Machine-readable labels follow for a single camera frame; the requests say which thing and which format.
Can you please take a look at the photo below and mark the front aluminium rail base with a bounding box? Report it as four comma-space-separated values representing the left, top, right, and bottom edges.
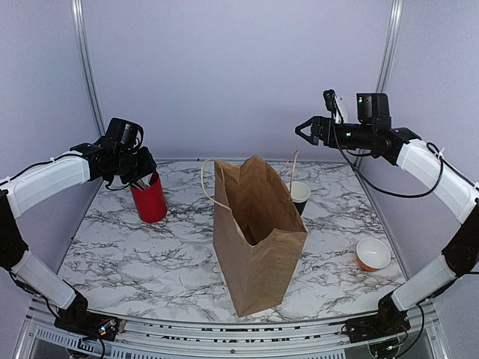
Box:
13, 299, 450, 358

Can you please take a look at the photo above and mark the red cylindrical holder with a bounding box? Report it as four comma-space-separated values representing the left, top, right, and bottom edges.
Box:
130, 172, 168, 224

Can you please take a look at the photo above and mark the brown paper bag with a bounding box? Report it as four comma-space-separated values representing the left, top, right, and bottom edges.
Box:
207, 155, 308, 317

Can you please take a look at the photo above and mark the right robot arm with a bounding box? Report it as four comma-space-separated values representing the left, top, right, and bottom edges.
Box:
295, 116, 478, 335

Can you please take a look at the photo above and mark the white wrapped straw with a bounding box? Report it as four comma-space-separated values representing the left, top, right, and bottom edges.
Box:
131, 179, 150, 191

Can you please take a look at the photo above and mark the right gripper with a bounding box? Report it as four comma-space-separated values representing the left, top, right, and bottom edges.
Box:
296, 116, 375, 150

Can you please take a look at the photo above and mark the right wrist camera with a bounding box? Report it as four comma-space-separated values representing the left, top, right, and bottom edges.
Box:
323, 89, 349, 124

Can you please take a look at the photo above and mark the orange white bowl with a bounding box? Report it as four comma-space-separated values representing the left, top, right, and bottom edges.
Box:
356, 238, 391, 271

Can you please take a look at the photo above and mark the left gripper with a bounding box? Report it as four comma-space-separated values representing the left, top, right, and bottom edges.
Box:
115, 146, 156, 184

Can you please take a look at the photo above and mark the aluminium frame post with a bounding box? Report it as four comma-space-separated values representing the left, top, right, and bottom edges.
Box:
70, 0, 106, 135
354, 0, 405, 171

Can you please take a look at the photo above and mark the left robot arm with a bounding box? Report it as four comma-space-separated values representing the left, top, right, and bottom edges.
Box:
1, 144, 156, 334

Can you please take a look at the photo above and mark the left aluminium frame post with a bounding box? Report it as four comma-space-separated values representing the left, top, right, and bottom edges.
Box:
70, 0, 106, 135

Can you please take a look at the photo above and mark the right aluminium frame post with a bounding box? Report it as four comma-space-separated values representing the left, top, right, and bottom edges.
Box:
354, 0, 405, 171

